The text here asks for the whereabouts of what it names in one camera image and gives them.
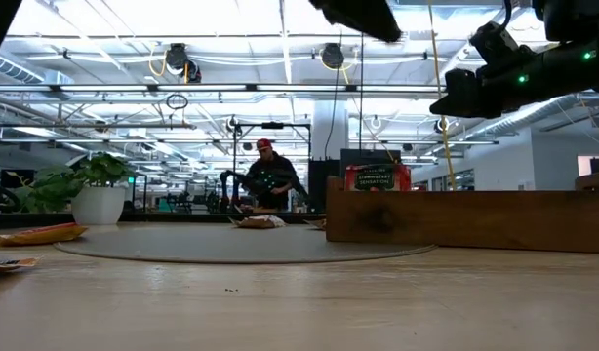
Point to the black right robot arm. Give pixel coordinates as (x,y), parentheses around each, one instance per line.
(563,68)

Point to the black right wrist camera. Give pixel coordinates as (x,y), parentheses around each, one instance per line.
(492,44)

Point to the black aluminium table frame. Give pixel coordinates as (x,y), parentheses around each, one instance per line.
(182,218)

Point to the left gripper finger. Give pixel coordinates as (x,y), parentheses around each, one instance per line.
(363,17)

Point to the red strawberry tea packet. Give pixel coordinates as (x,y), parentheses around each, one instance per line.
(377,178)

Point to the green plant in white pot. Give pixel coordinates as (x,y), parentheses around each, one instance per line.
(98,205)

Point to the brown tea packet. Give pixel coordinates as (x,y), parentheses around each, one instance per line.
(319,224)
(258,222)

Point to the black background rig frame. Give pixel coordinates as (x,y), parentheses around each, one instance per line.
(272,125)

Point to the black computer case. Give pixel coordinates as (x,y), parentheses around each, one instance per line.
(324,185)

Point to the round grey placemat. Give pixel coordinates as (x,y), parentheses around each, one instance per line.
(207,244)

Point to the long ceiling light strip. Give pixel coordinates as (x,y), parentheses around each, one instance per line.
(207,88)

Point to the orange tea packet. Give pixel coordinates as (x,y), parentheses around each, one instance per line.
(9,264)
(38,234)

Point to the brown wooden compartment tray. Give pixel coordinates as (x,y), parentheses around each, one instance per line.
(475,219)

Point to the person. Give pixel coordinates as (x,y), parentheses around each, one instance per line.
(270,180)

